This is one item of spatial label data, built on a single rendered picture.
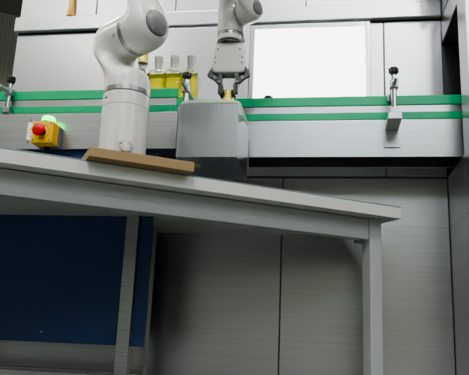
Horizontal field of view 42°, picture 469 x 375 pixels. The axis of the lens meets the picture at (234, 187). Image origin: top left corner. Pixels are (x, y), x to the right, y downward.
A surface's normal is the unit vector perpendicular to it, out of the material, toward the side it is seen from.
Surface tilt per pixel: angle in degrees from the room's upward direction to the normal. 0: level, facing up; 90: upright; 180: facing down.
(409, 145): 90
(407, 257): 90
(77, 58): 90
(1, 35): 90
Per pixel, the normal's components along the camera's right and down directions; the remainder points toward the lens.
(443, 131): -0.14, -0.25
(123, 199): 0.39, -0.21
